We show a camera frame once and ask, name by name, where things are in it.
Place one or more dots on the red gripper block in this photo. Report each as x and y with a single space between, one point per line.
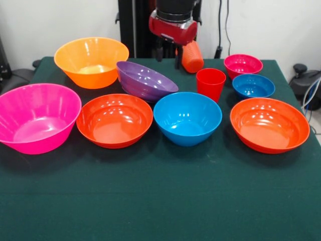
173 32

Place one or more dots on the orange cup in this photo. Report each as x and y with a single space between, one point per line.
193 60

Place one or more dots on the purple bowl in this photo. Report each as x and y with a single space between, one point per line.
145 80

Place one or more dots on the red cup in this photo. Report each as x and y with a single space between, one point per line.
210 88

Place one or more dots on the light blue bowl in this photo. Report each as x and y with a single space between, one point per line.
185 125

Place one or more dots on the red-orange bowl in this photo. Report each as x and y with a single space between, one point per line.
113 125
268 130

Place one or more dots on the small dark blue bowl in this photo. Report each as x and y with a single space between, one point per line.
253 88

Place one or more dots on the large pink bowl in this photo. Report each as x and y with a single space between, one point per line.
37 125

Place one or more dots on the small pink bowl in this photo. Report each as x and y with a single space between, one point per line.
242 64

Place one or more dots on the large orange bowl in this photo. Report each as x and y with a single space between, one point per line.
75 57

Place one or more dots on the black office chair base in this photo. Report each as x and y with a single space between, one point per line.
17 77
301 82

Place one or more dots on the dark green table cloth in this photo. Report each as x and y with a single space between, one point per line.
160 195

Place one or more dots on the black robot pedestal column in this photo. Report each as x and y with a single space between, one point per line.
135 25

